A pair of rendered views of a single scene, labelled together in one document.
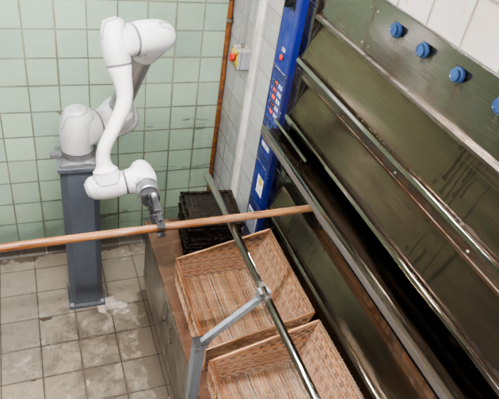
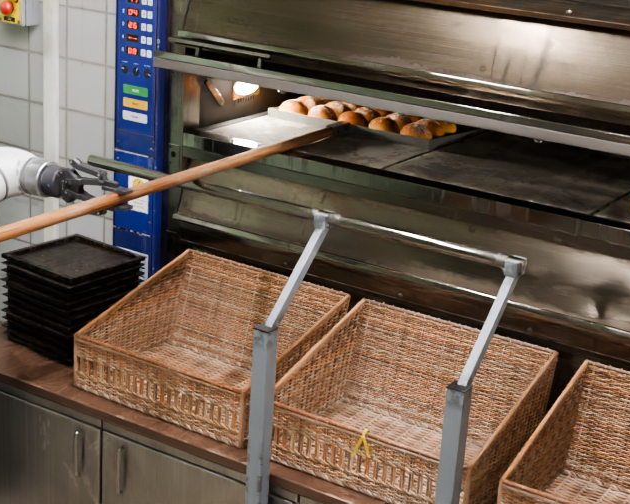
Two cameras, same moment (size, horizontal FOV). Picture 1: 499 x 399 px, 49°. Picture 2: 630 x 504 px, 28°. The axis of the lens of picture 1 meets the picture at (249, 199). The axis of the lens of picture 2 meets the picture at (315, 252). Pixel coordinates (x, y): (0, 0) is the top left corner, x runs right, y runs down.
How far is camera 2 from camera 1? 181 cm
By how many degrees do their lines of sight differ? 34
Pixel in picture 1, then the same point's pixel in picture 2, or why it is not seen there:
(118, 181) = not seen: outside the picture
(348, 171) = (340, 40)
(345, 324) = (416, 263)
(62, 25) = not seen: outside the picture
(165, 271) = (48, 383)
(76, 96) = not seen: outside the picture
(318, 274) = (331, 236)
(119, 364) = not seen: outside the picture
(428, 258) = (520, 58)
